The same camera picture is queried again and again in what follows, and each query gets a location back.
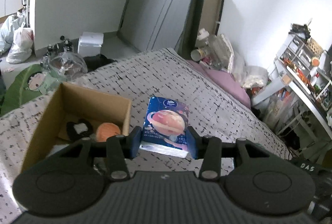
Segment black fuzzy soft object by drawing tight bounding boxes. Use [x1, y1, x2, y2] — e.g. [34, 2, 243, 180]
[66, 118, 93, 142]

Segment blue planet tissue pack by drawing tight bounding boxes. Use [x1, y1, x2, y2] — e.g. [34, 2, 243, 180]
[140, 96, 189, 158]

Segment orange plush ball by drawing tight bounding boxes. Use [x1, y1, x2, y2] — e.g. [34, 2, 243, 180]
[96, 123, 121, 142]

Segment black patterned white bedspread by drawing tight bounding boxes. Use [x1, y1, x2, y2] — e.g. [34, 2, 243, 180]
[1, 49, 289, 223]

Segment pink pillow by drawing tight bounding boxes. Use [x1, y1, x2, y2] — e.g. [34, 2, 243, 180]
[187, 60, 251, 109]

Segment brown cardboard box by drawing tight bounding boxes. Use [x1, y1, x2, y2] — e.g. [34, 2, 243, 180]
[21, 82, 132, 172]

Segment white crumpled bags pile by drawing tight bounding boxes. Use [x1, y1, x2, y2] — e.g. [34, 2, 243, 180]
[217, 34, 268, 89]

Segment clear plastic bottle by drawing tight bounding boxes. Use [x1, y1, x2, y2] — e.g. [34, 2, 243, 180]
[197, 28, 221, 70]

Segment paper cup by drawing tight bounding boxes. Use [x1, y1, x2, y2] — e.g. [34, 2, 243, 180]
[190, 49, 205, 62]

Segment clear plastic bag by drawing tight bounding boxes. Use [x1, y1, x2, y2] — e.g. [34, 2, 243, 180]
[42, 51, 88, 81]

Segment white desk shelf unit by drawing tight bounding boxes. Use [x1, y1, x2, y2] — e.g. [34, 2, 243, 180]
[251, 35, 331, 136]

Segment white small appliance box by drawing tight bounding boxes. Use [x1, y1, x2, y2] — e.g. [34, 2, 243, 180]
[78, 32, 104, 58]

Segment green cartoon cushion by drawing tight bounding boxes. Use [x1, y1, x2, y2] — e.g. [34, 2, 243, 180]
[1, 64, 61, 116]

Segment grey door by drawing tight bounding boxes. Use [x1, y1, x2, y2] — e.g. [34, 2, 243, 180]
[116, 0, 231, 52]

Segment white plastic bag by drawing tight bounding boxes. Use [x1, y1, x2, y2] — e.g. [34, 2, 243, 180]
[6, 27, 34, 64]

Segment dark folded table board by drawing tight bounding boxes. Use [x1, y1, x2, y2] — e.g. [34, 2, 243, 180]
[178, 0, 224, 59]

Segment grey plastic bag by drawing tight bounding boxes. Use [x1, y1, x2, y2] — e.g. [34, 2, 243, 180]
[0, 11, 26, 55]

